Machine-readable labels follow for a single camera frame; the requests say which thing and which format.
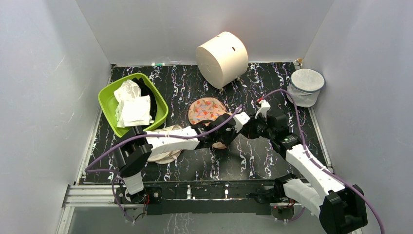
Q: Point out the beige round mesh laundry bag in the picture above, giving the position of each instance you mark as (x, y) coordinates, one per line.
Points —
(167, 157)

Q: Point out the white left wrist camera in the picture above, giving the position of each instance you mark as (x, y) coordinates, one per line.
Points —
(241, 119)

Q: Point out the aluminium base frame rail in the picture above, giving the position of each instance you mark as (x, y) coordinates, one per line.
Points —
(197, 197)

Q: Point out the green plastic basin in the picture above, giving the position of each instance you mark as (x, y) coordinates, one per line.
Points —
(108, 104)

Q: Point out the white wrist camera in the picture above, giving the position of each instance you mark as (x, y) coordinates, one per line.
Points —
(264, 107)
(241, 119)

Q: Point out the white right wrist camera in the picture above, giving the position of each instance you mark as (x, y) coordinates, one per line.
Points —
(264, 107)

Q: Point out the white cloth in basin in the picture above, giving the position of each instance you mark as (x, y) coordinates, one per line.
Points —
(133, 108)

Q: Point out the cream cylindrical drum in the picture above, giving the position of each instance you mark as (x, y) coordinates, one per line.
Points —
(222, 59)

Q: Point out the floral mesh laundry bag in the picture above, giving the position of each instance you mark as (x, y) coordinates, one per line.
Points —
(205, 111)

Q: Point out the black cloth in basin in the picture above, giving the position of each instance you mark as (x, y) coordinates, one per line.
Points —
(146, 91)

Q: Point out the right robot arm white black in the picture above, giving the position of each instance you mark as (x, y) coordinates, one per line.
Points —
(340, 210)

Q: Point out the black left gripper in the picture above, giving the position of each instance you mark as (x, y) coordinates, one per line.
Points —
(232, 134)

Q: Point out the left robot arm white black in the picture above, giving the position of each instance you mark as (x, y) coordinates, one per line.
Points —
(132, 154)

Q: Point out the white cylindrical mesh bag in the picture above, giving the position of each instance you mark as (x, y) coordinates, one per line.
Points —
(304, 87)

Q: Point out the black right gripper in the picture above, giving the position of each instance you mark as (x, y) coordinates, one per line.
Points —
(254, 127)

